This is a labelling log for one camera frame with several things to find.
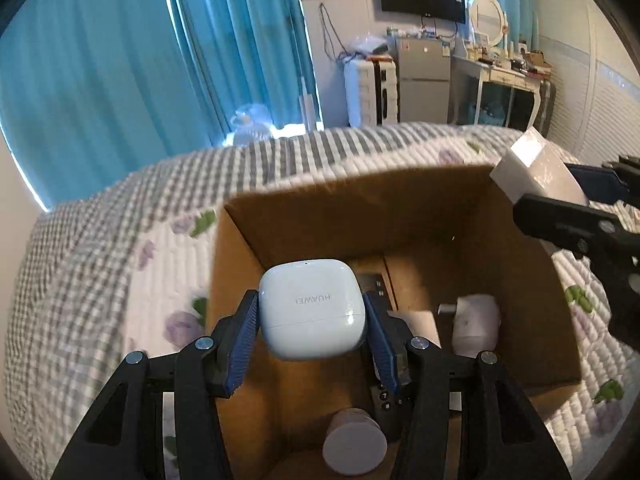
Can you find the white round jar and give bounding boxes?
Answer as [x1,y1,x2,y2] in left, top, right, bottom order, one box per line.
[322,407,389,476]

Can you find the white oval mirror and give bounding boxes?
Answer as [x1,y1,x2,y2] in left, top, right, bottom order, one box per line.
[470,0,504,49]

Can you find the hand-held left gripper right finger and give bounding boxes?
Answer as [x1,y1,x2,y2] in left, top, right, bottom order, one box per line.
[362,290,573,480]

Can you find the white charger adapter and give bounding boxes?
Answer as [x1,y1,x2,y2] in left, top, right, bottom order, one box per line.
[438,294,502,358]

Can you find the white suitcase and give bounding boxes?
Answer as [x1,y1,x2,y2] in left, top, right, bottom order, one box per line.
[343,56,399,128]

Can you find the clear plastic bag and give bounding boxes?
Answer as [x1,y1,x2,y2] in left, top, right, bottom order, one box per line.
[230,103,274,148]

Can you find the black remote control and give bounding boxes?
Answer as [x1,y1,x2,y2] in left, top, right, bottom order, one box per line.
[356,271,416,443]

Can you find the white rectangular box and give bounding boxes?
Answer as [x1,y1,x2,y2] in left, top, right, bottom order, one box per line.
[489,126,591,221]

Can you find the white dressing table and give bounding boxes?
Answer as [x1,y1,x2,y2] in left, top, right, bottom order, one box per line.
[449,54,557,137]

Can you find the brown cardboard box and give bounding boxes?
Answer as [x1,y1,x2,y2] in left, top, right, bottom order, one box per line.
[205,162,583,480]

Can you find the white earbuds case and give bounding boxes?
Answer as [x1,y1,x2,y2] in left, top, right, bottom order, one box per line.
[258,259,369,359]

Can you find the grey small fridge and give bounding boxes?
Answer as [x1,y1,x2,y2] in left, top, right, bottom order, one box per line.
[396,36,453,124]

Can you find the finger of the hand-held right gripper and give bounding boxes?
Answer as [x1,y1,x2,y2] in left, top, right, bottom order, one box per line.
[565,156,640,207]
[512,194,640,273]

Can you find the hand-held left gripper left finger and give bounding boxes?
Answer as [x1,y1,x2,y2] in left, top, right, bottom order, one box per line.
[50,289,261,480]

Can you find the blue window curtain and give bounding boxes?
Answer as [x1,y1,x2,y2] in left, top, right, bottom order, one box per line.
[0,0,321,211]

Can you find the white louvred wardrobe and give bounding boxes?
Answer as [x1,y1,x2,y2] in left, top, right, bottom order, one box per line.
[531,0,640,163]

